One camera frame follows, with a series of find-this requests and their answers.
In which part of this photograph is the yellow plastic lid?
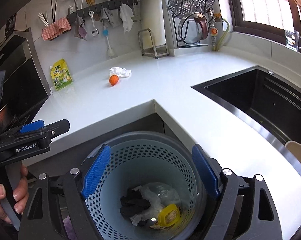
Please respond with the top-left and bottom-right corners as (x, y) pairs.
(158, 204), (182, 227)

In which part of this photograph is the yellow gas hose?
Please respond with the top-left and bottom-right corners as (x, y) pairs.
(214, 19), (231, 52)

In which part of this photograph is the metal cutting board rack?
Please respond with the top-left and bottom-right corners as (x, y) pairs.
(138, 28), (169, 58)

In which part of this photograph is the pink waffle cloth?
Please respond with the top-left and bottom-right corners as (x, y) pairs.
(41, 17), (71, 41)

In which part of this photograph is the white blue bottle brush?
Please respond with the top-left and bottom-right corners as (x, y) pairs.
(102, 25), (115, 57)

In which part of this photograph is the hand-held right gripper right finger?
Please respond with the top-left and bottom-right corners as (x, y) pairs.
(191, 144), (283, 240)

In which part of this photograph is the grey purple rag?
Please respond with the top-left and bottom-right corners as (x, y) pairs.
(74, 16), (88, 40)

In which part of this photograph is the window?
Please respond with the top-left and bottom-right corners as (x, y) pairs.
(224, 0), (301, 45)

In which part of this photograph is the glass mug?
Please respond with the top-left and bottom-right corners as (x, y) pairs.
(284, 29), (301, 52)

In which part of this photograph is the grey hook rail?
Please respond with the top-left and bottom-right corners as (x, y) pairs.
(67, 0), (138, 18)

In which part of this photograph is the white hanging rag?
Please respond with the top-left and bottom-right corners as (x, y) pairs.
(119, 4), (135, 33)

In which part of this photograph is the black wire lid rack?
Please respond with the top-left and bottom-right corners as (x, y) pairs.
(167, 0), (209, 48)

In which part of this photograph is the yellow seasoning pouch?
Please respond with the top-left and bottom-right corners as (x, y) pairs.
(50, 58), (73, 91)

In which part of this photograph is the grey hanging rag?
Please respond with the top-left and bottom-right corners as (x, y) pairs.
(100, 7), (115, 28)

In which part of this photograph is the black kitchen sink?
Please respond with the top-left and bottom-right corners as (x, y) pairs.
(191, 65), (301, 145)

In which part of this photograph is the clear plastic cup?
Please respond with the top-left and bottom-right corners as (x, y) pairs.
(143, 182), (182, 205)

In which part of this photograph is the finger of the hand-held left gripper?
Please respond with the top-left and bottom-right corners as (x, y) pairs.
(20, 119), (45, 134)
(1, 119), (71, 149)

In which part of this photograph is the dark grey cloth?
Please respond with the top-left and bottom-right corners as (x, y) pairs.
(120, 189), (152, 228)

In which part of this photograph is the beige rounded object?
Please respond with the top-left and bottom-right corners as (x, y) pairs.
(285, 141), (301, 178)

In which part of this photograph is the blue grey perforated waste bin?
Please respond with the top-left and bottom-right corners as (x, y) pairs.
(84, 131), (222, 240)

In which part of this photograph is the dark base cabinet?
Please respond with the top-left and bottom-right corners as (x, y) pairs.
(22, 112), (171, 180)

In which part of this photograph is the black steel-edged stove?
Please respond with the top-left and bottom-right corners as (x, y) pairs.
(0, 27), (50, 123)

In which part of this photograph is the metal spoon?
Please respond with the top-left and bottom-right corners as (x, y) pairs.
(89, 10), (99, 37)

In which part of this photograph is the bundle of white sticks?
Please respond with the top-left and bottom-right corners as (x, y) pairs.
(38, 12), (50, 28)

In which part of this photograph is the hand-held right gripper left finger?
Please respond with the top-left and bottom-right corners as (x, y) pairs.
(18, 144), (112, 240)

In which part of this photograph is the gas valve with orange knob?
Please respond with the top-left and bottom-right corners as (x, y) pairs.
(207, 12), (222, 52)

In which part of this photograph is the metal strainer pan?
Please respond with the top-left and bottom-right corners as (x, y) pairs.
(178, 12), (208, 46)

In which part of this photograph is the white cutting board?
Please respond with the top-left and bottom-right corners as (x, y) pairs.
(140, 0), (177, 57)

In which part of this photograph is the white tissue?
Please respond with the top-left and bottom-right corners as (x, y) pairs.
(109, 66), (132, 78)

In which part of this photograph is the person's left hand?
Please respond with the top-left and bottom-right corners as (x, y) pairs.
(0, 165), (29, 224)

